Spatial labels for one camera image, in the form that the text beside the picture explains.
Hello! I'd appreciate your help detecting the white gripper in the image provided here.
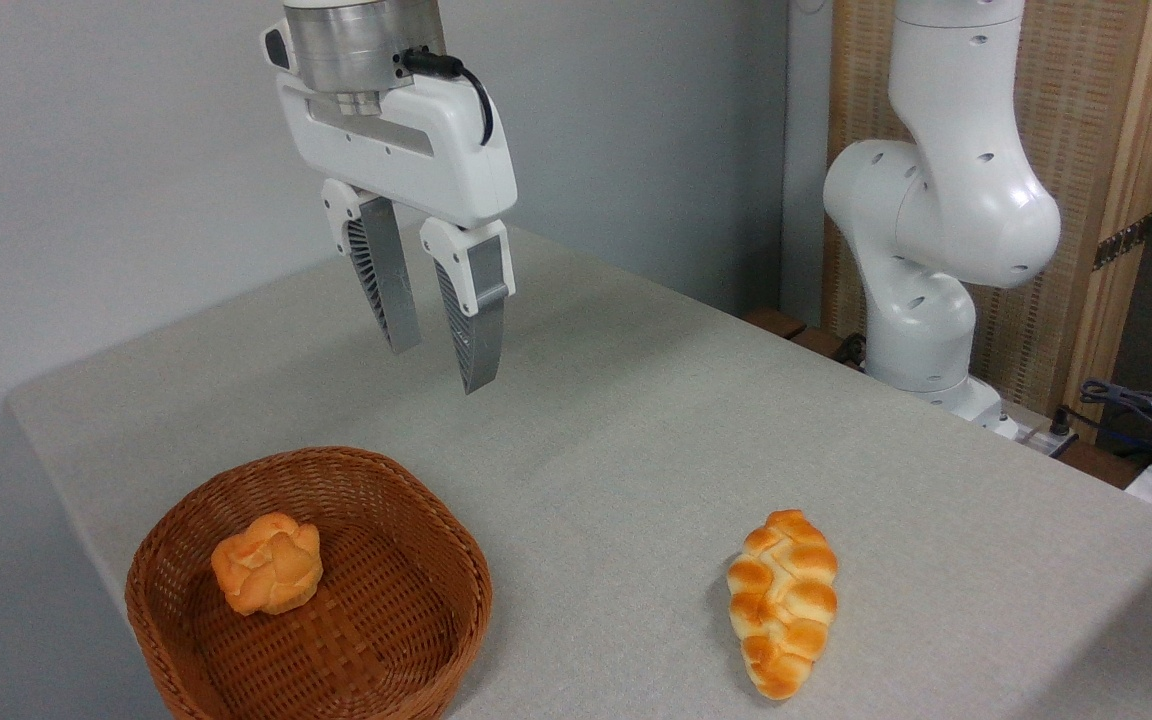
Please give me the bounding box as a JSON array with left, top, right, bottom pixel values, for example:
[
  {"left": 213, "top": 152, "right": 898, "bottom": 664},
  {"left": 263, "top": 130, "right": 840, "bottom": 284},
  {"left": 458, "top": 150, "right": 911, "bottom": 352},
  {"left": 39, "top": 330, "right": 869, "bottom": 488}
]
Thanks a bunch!
[{"left": 275, "top": 72, "right": 519, "bottom": 396}]

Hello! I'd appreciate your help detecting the round orange bread roll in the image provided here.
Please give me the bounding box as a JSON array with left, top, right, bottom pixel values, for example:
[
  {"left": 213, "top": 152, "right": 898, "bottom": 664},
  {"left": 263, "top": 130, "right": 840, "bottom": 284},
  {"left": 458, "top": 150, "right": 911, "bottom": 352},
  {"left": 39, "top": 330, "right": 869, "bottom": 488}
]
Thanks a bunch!
[{"left": 210, "top": 511, "right": 325, "bottom": 618}]

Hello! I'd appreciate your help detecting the brown woven wicker basket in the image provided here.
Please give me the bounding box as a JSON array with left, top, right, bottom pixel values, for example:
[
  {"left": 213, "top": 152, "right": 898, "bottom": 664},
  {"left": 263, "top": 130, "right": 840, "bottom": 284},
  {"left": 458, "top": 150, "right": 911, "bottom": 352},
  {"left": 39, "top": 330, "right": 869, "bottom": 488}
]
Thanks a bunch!
[{"left": 124, "top": 445, "right": 494, "bottom": 720}]

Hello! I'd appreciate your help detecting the braided oblong bread loaf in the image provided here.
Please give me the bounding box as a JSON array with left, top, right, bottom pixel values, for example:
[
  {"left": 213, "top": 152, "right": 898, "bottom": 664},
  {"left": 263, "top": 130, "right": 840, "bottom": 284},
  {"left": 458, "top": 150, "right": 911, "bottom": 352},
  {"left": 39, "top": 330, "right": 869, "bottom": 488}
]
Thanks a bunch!
[{"left": 726, "top": 508, "right": 840, "bottom": 702}]

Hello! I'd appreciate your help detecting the brown wooden bench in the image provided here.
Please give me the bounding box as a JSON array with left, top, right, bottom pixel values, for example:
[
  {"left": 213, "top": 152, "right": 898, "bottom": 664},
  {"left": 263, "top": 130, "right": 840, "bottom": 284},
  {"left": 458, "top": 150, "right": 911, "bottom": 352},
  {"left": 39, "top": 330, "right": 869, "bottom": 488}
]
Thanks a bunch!
[{"left": 740, "top": 307, "right": 867, "bottom": 373}]

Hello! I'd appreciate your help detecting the black metal screen hinge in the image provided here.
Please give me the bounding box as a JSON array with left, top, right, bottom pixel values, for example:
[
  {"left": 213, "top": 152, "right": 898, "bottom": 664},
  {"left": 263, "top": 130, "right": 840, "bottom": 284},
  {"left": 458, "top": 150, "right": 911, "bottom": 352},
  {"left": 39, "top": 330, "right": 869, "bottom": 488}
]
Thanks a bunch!
[{"left": 1092, "top": 212, "right": 1152, "bottom": 272}]

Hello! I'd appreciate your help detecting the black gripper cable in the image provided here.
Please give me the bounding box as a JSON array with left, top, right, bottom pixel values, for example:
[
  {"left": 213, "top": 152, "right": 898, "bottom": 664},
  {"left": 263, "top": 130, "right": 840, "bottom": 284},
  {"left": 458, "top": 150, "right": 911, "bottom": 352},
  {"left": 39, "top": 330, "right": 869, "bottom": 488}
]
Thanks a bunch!
[{"left": 400, "top": 49, "right": 496, "bottom": 147}]

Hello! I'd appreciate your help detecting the bundle of dark cables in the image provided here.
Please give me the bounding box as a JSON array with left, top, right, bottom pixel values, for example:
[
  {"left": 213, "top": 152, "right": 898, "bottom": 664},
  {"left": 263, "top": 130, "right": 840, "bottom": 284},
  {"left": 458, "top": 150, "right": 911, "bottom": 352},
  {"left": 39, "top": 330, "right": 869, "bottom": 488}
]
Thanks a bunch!
[{"left": 1051, "top": 377, "right": 1152, "bottom": 466}]

